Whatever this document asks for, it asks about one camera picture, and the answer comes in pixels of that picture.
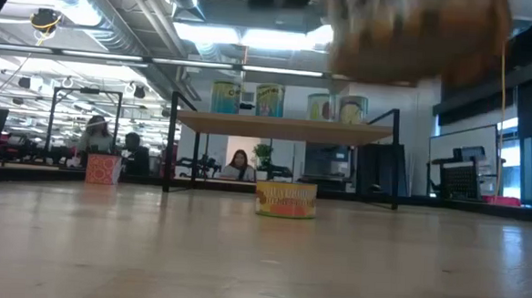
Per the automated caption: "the pale green fruit can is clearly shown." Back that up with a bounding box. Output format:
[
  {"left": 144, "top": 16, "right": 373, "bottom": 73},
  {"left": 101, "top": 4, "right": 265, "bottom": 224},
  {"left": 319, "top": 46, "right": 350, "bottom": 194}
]
[{"left": 306, "top": 92, "right": 339, "bottom": 124}]

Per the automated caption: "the green lime can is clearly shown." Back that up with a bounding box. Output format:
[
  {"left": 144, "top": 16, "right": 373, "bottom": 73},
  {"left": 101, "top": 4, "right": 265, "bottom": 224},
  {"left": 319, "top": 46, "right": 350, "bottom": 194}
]
[{"left": 338, "top": 94, "right": 370, "bottom": 126}]

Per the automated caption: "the orange yellow can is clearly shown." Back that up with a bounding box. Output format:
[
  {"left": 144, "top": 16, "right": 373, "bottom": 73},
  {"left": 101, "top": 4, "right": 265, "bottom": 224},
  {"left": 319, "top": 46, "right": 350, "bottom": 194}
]
[{"left": 253, "top": 180, "right": 319, "bottom": 221}]

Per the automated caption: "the orange white sauce can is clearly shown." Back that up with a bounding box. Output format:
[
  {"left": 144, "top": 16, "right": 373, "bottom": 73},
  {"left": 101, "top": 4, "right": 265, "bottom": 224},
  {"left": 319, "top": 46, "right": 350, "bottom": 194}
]
[{"left": 85, "top": 152, "right": 123, "bottom": 187}]

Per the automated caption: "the wooden shelf with black legs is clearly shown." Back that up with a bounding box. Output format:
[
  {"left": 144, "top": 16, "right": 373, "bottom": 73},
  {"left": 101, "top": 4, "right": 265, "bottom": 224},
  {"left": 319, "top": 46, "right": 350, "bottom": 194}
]
[{"left": 161, "top": 90, "right": 405, "bottom": 211}]

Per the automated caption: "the potted green plant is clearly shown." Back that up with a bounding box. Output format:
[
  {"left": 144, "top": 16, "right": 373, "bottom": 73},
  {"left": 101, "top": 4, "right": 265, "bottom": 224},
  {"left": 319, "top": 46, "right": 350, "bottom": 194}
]
[{"left": 251, "top": 142, "right": 275, "bottom": 182}]

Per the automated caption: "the person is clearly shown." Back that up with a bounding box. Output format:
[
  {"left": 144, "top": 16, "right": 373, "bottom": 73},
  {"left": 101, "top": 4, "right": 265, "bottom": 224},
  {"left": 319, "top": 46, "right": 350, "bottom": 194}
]
[
  {"left": 74, "top": 114, "right": 117, "bottom": 168},
  {"left": 220, "top": 148, "right": 259, "bottom": 183},
  {"left": 120, "top": 130, "right": 153, "bottom": 177}
]

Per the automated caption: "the black background robot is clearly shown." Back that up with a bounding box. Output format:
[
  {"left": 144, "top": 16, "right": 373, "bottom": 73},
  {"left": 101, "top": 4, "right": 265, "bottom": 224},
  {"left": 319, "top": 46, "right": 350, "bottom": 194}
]
[{"left": 174, "top": 151, "right": 224, "bottom": 180}]

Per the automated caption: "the black cabinet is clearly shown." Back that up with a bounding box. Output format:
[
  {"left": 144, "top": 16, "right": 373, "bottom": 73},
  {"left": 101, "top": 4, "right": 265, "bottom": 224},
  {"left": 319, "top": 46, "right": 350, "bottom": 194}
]
[{"left": 354, "top": 142, "right": 411, "bottom": 197}]

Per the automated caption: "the whiteboard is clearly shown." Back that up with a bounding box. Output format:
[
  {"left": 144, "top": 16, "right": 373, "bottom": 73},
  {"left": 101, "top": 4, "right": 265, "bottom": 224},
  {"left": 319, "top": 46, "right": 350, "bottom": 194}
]
[{"left": 426, "top": 120, "right": 501, "bottom": 201}]

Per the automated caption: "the black perforated desk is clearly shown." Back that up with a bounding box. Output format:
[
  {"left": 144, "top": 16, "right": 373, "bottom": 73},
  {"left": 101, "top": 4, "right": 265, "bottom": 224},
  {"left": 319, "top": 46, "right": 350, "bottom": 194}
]
[{"left": 435, "top": 143, "right": 488, "bottom": 202}]

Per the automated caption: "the red tray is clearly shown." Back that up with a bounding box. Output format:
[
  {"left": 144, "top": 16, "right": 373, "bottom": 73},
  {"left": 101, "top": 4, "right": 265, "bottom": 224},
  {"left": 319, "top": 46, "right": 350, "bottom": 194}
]
[{"left": 480, "top": 194, "right": 523, "bottom": 208}]

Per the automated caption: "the ceiling cable reel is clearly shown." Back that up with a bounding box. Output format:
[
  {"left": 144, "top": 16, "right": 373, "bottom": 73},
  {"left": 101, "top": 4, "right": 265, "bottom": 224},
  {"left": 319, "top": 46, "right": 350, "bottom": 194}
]
[{"left": 28, "top": 7, "right": 64, "bottom": 35}]

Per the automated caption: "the yellow hanging cable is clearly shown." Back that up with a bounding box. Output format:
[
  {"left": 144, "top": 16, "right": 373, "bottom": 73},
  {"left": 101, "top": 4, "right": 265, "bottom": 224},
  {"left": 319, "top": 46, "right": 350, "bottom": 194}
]
[{"left": 493, "top": 40, "right": 510, "bottom": 199}]

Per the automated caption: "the black background rig frame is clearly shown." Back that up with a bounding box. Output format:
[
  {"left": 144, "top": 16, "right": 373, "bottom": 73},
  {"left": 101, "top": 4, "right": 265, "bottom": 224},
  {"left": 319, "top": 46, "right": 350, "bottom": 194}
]
[{"left": 44, "top": 85, "right": 124, "bottom": 159}]

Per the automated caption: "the black aluminium table frame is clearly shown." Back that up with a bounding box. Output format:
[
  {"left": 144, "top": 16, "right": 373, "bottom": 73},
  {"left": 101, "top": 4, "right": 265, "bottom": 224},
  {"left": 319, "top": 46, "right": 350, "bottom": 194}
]
[{"left": 0, "top": 164, "right": 532, "bottom": 223}]

